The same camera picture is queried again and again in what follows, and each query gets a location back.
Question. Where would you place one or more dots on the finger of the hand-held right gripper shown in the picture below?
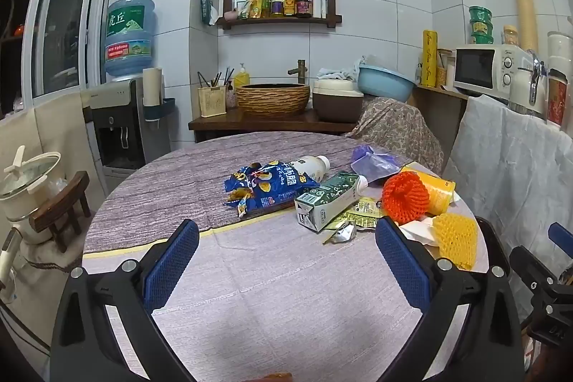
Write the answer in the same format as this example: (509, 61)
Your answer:
(562, 235)
(532, 274)

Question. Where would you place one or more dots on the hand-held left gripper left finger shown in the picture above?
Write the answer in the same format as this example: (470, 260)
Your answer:
(172, 261)

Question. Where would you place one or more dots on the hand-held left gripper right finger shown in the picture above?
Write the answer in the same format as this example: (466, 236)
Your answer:
(403, 265)

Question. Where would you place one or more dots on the white paper napkin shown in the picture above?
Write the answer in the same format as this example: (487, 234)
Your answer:
(418, 230)

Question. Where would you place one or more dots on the yellow foam net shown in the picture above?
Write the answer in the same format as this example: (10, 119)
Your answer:
(454, 236)

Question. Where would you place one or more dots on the yellow green snack wrapper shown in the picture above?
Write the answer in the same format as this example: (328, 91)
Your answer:
(365, 209)

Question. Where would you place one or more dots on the silver foil wrapper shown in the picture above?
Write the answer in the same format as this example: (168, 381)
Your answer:
(342, 233)

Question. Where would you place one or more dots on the orange foam net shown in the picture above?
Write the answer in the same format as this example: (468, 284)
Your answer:
(405, 196)

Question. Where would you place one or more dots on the yellow cylindrical can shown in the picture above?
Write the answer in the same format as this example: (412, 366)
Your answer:
(441, 194)

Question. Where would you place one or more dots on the green white milk carton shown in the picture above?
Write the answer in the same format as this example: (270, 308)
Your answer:
(331, 198)

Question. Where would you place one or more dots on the purple plastic bag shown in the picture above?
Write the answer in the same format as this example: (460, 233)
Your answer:
(371, 167)

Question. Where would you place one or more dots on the blue chip bag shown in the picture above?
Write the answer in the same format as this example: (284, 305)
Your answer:
(268, 189)

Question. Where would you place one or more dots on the white milk bottle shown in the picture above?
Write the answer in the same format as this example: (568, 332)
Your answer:
(313, 169)

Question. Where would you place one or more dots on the white cover cloth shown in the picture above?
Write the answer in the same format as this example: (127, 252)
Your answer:
(506, 158)

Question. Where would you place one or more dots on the purple grey tablecloth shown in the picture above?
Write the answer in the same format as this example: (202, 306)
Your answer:
(268, 297)

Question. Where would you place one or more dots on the small wooden stool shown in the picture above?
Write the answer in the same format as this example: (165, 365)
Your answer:
(62, 203)

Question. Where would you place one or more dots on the floral cloth cover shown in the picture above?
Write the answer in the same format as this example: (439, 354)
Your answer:
(398, 131)

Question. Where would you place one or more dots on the red paper cup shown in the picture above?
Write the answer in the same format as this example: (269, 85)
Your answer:
(557, 100)

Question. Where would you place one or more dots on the white electric kettle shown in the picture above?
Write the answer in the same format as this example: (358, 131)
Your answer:
(523, 91)

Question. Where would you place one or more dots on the blue grey holder tray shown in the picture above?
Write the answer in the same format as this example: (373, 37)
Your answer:
(163, 109)

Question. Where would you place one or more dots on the grey water dispenser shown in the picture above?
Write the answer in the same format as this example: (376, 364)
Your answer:
(112, 118)

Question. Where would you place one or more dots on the white electric pot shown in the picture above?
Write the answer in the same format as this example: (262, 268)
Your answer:
(27, 187)

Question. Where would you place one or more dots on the beige chopstick holder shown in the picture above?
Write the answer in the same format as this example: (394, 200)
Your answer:
(211, 101)

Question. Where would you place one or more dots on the dark wooden counter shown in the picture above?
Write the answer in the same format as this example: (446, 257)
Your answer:
(268, 123)

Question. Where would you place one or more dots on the small pump bottle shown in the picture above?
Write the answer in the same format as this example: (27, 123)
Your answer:
(231, 95)

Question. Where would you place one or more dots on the brown white rice cooker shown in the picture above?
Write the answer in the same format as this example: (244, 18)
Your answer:
(337, 102)

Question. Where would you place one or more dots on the white paper cup tube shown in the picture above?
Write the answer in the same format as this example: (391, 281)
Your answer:
(152, 84)

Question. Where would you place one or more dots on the white microwave oven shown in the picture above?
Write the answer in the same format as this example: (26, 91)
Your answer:
(485, 71)

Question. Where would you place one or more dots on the beige cloth cover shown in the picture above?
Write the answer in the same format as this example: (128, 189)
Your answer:
(49, 127)

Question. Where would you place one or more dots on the blue plastic basin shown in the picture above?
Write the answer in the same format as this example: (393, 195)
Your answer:
(386, 83)

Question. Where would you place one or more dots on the white cup stack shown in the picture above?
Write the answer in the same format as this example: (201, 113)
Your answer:
(559, 48)

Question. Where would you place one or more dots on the bundle of dark chopsticks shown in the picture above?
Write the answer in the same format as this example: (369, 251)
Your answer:
(217, 78)

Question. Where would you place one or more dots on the wicker pattern sink basin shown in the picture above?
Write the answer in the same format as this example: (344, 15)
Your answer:
(273, 100)

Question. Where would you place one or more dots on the yellow soap bottle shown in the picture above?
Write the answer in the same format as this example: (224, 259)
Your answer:
(242, 77)

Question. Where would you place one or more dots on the glass storage jar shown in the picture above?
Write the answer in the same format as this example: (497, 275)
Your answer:
(444, 68)

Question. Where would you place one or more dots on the light blue towel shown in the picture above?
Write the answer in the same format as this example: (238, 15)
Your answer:
(340, 73)

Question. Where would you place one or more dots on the tall yellow box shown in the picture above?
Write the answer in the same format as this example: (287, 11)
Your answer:
(429, 57)

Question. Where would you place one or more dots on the bamboo style faucet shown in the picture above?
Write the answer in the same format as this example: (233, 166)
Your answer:
(301, 71)

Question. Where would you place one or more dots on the blue water jug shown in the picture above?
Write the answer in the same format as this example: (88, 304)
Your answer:
(130, 37)

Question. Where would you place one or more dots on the tall stack of paper cups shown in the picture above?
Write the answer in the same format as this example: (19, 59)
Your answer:
(524, 1)

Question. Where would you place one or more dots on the green tissue pack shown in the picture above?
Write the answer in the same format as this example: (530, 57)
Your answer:
(207, 8)

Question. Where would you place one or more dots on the sliding window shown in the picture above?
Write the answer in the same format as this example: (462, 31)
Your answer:
(62, 28)

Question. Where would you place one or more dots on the green seasoning bag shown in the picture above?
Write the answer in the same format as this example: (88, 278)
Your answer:
(244, 9)

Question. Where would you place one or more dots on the yellow green pouch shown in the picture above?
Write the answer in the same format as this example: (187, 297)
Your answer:
(254, 5)

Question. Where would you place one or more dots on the white plastic bottle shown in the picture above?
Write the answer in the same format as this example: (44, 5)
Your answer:
(317, 5)
(324, 6)

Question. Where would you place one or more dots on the green cap oil bottle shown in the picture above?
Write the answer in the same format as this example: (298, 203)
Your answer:
(266, 4)

